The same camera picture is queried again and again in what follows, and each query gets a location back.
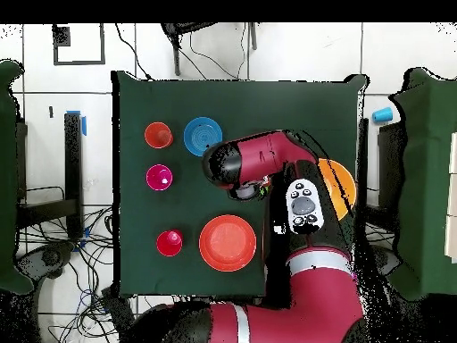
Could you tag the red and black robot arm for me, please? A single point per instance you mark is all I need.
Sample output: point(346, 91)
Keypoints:
point(321, 303)

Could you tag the small ringed blue bowl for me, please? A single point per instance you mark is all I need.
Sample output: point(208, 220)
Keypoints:
point(196, 135)

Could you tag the large yellow-orange plastic bowl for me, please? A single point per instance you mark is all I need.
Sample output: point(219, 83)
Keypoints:
point(342, 185)

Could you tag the orange-red plastic bowl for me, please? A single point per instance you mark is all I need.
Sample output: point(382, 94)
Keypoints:
point(227, 243)

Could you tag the dark green tablecloth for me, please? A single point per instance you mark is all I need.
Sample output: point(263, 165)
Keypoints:
point(214, 100)

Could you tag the magenta plastic cup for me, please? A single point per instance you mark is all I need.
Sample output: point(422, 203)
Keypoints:
point(155, 175)

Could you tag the white box stack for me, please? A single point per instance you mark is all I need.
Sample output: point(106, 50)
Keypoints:
point(452, 196)

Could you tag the green cloth side table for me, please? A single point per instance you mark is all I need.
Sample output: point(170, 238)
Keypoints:
point(425, 178)
point(9, 178)

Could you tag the black camera tripod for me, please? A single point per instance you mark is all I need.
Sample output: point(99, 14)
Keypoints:
point(175, 53)

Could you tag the black power strip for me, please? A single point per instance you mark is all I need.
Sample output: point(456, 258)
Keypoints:
point(116, 307)

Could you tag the black table frame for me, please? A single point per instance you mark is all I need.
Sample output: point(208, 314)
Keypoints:
point(73, 160)
point(389, 160)

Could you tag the red plastic cup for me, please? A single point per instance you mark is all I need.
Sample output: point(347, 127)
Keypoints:
point(166, 246)

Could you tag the blue plastic cup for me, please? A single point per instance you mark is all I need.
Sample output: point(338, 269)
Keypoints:
point(382, 115)

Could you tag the orange plastic cup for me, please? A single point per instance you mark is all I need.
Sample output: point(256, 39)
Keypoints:
point(153, 132)

